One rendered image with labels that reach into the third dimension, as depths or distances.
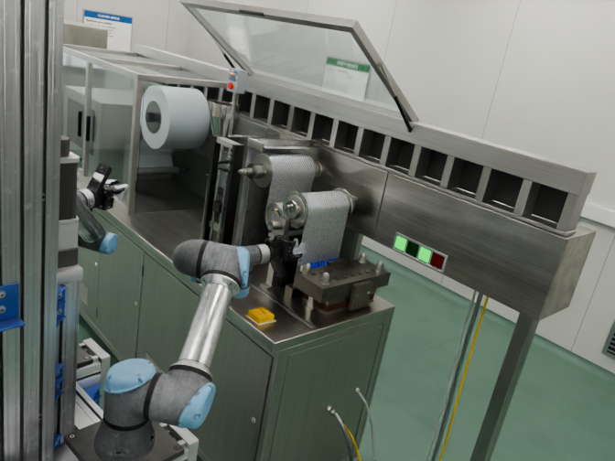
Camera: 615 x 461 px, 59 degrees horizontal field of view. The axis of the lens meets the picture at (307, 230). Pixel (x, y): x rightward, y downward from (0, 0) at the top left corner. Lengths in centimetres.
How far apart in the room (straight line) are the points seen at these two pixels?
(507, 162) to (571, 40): 258
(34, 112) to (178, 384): 70
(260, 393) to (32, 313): 97
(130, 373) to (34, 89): 69
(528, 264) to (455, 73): 310
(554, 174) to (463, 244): 41
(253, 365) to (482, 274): 89
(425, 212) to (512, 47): 269
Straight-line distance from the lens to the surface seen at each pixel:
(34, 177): 128
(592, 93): 437
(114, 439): 153
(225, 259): 159
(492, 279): 203
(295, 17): 208
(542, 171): 192
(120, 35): 766
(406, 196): 220
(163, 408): 143
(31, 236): 133
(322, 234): 222
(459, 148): 207
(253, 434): 221
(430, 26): 509
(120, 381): 143
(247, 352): 210
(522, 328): 221
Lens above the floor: 188
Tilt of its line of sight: 19 degrees down
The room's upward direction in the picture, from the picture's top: 10 degrees clockwise
